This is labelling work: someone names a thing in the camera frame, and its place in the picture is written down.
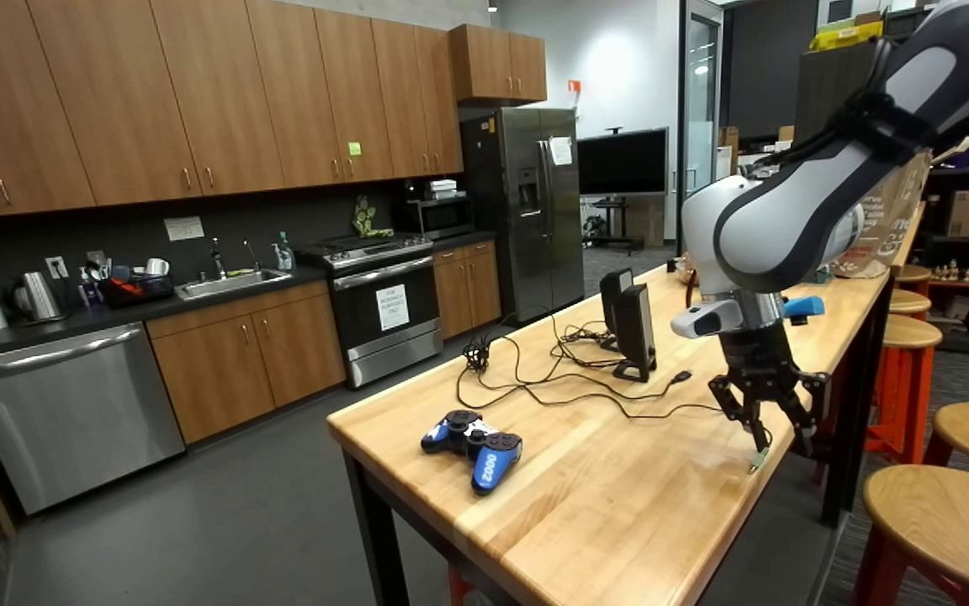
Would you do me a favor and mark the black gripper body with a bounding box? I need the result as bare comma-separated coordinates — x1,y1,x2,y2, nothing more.
728,322,803,395

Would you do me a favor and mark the black aux cable green jack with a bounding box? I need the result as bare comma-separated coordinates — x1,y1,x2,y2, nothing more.
449,322,778,474

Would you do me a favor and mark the black USB cable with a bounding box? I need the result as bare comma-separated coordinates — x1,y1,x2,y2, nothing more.
449,318,696,422

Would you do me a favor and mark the black desktop speaker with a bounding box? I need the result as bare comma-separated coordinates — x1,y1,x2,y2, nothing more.
612,278,658,386
600,266,629,349

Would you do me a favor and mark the plastic bag of buns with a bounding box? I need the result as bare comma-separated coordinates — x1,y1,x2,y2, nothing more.
853,154,923,278

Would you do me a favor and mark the black television screen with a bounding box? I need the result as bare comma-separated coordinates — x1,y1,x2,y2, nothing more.
574,126,673,199

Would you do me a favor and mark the glass door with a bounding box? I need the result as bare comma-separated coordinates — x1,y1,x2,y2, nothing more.
679,6,728,255

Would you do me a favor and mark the blue game controller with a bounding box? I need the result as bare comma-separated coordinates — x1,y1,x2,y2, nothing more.
416,409,526,497

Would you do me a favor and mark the stainless refrigerator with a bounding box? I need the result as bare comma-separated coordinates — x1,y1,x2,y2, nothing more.
457,104,584,330

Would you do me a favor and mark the black tall cabinet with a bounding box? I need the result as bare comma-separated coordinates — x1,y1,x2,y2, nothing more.
722,0,882,148

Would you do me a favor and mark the wooden base cabinet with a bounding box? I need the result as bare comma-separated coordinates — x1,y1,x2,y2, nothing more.
431,236,506,345
143,278,348,449

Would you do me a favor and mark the yellow item on cabinet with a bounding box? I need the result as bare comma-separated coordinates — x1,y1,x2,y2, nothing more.
808,15,885,53

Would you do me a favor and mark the stainless microwave oven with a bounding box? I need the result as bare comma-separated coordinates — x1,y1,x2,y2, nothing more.
401,191,477,240

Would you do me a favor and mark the white paper sign on oven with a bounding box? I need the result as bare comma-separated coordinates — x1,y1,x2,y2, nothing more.
374,278,415,332

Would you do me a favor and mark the stainless steel stove oven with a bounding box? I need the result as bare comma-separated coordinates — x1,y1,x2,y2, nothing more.
319,233,443,391

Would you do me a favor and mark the small green plant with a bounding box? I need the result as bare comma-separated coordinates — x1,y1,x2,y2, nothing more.
348,196,396,241

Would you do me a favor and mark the stainless kitchen sink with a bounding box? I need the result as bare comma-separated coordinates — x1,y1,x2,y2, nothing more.
174,266,297,302

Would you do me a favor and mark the metal sink faucet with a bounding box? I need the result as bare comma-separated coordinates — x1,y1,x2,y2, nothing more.
204,233,228,284

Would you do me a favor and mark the red black countertop item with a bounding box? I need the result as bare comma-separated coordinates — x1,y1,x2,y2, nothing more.
98,274,179,310

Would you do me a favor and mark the stainless dishwasher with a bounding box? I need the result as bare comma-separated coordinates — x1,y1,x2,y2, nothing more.
0,320,189,518

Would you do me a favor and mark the black kitchen countertop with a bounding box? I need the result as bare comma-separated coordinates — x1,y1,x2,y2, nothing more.
0,230,500,362

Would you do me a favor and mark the silver countertop appliance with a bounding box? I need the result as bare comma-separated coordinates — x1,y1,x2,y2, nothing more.
11,269,62,327

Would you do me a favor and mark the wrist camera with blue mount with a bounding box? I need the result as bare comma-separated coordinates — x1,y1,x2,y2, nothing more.
669,293,830,345

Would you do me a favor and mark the black cable clump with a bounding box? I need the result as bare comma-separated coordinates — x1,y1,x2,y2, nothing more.
461,339,495,377

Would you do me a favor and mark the small wooden wall cabinet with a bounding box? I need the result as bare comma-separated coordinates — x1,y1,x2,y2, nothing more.
448,22,547,108

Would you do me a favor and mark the white wall plate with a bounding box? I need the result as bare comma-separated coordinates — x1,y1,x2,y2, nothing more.
160,213,209,246

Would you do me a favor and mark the wooden wall cabinet row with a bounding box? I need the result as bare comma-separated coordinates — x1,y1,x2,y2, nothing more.
0,0,463,224

